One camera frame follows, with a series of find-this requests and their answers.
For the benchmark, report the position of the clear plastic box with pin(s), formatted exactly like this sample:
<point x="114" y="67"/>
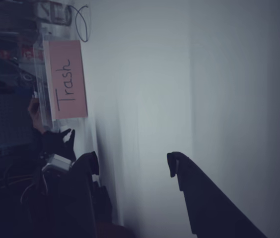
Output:
<point x="42" y="81"/>

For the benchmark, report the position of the black idle robot arm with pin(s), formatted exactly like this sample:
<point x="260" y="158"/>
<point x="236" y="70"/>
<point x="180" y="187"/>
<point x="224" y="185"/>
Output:
<point x="43" y="193"/>

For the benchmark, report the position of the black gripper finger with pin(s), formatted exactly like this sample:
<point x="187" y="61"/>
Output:
<point x="80" y="203"/>
<point x="209" y="210"/>

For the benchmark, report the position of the white idle arm camera box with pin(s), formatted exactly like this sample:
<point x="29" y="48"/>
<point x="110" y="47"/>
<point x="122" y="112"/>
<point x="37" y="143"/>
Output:
<point x="56" y="162"/>

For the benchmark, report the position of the pink trash sign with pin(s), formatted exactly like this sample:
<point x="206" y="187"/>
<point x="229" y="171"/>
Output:
<point x="68" y="79"/>

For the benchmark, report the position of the bystander's bare hand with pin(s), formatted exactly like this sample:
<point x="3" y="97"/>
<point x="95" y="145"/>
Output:
<point x="35" y="114"/>

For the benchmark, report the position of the grey perforated panel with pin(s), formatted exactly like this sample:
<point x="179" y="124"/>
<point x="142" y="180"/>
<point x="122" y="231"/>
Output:
<point x="6" y="121"/>

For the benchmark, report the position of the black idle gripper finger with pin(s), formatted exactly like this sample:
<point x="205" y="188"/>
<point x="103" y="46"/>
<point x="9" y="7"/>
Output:
<point x="71" y="146"/>
<point x="65" y="135"/>

